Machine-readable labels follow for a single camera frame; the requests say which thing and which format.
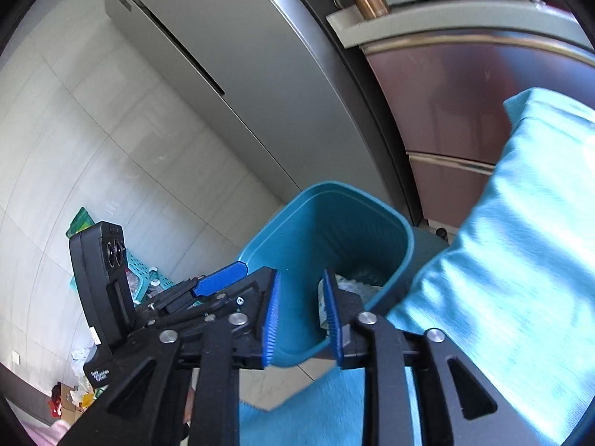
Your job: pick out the plastic wrapper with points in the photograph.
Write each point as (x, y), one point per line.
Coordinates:
(358, 288)

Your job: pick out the teal plastic basket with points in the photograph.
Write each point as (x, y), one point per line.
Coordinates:
(148, 275)

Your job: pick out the green plastic bag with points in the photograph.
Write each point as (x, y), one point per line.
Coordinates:
(81, 223)

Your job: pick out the brown kitchen cabinet with counter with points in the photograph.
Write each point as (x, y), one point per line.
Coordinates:
(441, 116)

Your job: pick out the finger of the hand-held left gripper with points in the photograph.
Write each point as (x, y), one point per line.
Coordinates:
(195, 310)
(223, 278)

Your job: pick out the white wall socket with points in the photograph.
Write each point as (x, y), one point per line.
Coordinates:
(15, 358)

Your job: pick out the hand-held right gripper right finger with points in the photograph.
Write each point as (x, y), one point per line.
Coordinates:
(332, 320)

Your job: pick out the red packet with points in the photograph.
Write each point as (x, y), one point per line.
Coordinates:
(56, 399)

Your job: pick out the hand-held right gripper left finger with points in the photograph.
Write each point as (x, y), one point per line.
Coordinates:
(272, 325)

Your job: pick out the blue plastic trash bin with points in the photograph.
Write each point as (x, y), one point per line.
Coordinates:
(334, 223)

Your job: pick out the pink cloth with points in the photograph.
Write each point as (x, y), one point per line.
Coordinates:
(46, 434)

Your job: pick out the silver refrigerator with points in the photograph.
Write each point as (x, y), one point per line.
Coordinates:
(279, 79)

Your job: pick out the blue printed tablecloth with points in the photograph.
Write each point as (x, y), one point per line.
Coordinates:
(511, 241)

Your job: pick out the white crumpled plastic bag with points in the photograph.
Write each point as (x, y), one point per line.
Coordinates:
(83, 357)

